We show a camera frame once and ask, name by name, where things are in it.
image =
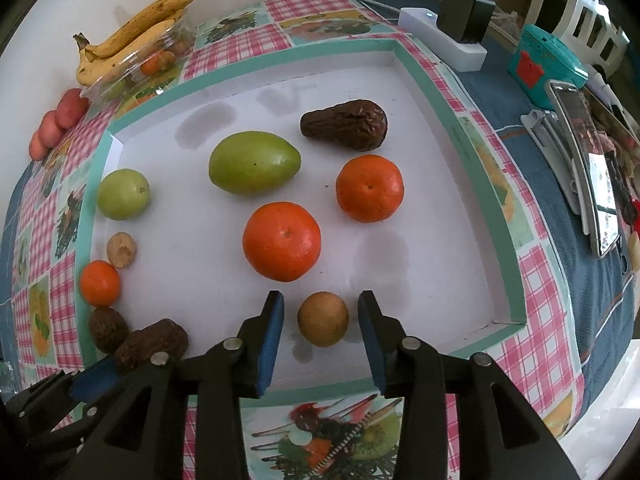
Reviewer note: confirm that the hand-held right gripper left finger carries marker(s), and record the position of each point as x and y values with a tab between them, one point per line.
270	340

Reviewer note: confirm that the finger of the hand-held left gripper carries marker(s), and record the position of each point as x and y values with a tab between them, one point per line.
95	379

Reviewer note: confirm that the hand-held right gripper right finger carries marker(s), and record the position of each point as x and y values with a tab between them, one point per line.
374	345

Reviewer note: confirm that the dark wrinkled passion fruit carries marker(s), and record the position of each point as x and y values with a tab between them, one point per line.
107	329

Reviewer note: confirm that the round tan longan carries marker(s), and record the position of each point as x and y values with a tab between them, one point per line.
323	319

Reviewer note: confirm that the small brown wrinkled avocado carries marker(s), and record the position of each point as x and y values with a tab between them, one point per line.
152	345

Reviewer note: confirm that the small orange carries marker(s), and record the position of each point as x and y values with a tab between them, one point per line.
100	283
150	65

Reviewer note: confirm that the large orange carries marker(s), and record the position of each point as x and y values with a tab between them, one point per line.
370	188
281	241

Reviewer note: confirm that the white tray with teal rim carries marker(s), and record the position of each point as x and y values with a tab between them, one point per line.
200	240

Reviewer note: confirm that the tan dimpled longan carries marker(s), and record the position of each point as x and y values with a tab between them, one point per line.
121	250

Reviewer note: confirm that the large green mango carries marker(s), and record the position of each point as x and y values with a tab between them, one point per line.
255	162

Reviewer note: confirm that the small green mango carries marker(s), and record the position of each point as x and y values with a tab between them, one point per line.
117	89
123	194

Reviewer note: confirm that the large brown wrinkled avocado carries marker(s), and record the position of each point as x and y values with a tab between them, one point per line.
345	124

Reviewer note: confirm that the small red apple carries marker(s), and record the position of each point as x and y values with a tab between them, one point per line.
36	146

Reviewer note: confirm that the white sheet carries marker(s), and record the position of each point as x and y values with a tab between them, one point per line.
610	410

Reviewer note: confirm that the medium red apple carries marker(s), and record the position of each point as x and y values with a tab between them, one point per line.
51	127

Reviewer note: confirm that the white phone stand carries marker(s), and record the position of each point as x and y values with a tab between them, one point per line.
555	150

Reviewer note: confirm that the smartphone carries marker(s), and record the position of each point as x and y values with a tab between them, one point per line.
580	160

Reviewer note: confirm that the small tan longan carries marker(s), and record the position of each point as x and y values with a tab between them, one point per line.
167	59

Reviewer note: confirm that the white power strip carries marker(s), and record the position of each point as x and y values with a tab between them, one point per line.
450	47

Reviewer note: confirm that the clear plastic container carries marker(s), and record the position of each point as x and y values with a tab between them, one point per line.
175	40

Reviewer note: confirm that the checked fruit print tablecloth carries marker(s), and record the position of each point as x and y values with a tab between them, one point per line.
310	10

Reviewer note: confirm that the teal box with red latch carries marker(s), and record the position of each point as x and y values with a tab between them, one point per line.
550	55

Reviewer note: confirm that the black charger adapter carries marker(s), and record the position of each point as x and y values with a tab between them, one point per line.
456	10
482	17

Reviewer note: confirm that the white chair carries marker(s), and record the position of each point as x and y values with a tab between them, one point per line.
590	5

